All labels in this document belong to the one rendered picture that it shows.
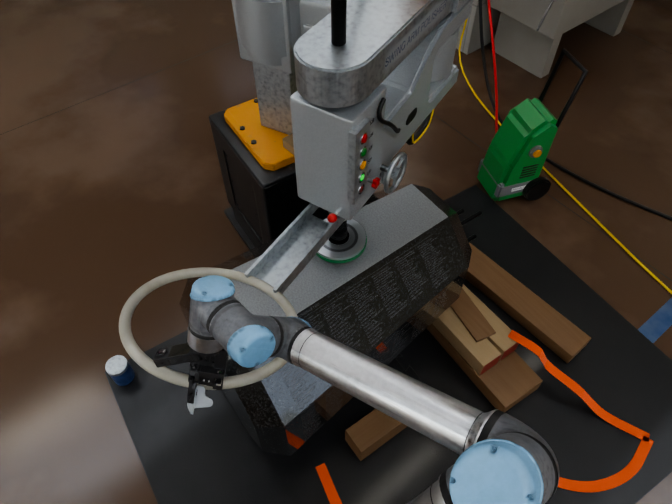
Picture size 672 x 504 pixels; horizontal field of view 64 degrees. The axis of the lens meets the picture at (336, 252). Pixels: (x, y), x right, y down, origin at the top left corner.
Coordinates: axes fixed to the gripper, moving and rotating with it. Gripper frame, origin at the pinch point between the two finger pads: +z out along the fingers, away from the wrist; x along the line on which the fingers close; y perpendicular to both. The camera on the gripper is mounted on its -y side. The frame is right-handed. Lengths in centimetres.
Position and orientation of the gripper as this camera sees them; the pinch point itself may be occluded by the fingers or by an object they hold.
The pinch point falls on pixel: (192, 399)
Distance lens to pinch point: 144.6
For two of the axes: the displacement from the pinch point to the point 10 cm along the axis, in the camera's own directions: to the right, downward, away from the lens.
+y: 9.8, 1.7, 1.1
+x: 0.0, -5.4, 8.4
